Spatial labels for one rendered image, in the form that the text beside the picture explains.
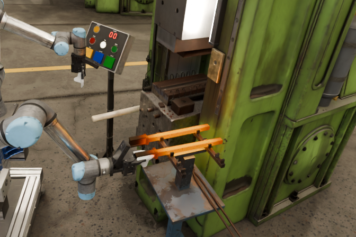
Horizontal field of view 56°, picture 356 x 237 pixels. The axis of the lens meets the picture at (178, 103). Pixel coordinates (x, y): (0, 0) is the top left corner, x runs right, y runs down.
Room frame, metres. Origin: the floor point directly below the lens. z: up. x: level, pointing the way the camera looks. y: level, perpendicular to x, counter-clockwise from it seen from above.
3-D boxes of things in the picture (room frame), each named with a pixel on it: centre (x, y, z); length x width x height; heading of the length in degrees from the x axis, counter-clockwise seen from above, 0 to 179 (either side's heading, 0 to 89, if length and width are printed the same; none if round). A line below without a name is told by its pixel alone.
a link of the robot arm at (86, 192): (1.09, 0.35, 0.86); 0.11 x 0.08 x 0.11; 11
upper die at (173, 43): (1.98, -0.04, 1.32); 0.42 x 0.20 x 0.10; 128
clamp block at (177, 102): (1.75, -0.03, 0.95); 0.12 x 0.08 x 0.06; 128
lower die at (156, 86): (1.98, -0.04, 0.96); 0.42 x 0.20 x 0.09; 128
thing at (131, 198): (1.82, 0.16, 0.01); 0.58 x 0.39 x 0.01; 38
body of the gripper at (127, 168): (1.15, 0.21, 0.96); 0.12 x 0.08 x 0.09; 119
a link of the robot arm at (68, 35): (1.82, 0.73, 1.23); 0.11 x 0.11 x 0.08; 20
